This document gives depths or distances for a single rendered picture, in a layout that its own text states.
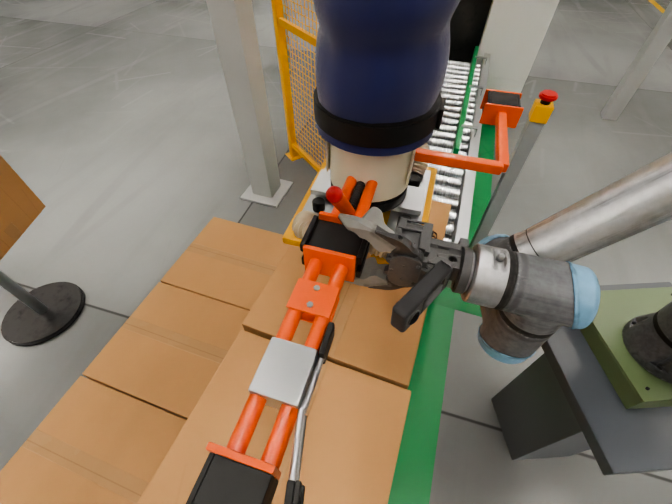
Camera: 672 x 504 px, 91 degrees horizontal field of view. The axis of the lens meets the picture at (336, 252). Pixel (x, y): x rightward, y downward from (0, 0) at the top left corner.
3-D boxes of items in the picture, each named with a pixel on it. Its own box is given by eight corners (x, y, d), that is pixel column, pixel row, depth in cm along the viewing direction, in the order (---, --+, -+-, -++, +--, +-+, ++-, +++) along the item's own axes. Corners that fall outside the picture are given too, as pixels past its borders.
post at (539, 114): (464, 252, 216) (535, 98, 139) (475, 254, 214) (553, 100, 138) (463, 260, 211) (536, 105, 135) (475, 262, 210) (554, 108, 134)
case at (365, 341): (334, 251, 145) (333, 176, 114) (425, 278, 135) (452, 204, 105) (267, 382, 109) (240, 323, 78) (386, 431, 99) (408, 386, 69)
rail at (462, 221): (476, 76, 293) (484, 53, 278) (483, 77, 292) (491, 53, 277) (442, 280, 152) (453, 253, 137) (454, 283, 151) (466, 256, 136)
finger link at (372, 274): (353, 266, 63) (396, 257, 58) (344, 291, 60) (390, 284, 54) (344, 255, 62) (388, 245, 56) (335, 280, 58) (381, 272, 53)
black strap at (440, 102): (334, 81, 71) (334, 61, 68) (445, 96, 67) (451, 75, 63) (296, 137, 57) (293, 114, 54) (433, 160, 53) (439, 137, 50)
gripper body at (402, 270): (390, 246, 59) (460, 261, 57) (380, 284, 53) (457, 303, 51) (396, 214, 53) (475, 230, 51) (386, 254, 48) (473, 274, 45)
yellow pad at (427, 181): (398, 167, 89) (400, 150, 85) (436, 173, 87) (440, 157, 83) (368, 264, 68) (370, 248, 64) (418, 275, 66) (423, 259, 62)
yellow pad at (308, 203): (329, 155, 92) (329, 139, 88) (365, 161, 90) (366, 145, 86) (282, 243, 71) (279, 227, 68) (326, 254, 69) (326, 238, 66)
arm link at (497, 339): (518, 315, 66) (548, 277, 57) (533, 373, 58) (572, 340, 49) (469, 310, 66) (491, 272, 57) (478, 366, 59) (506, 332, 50)
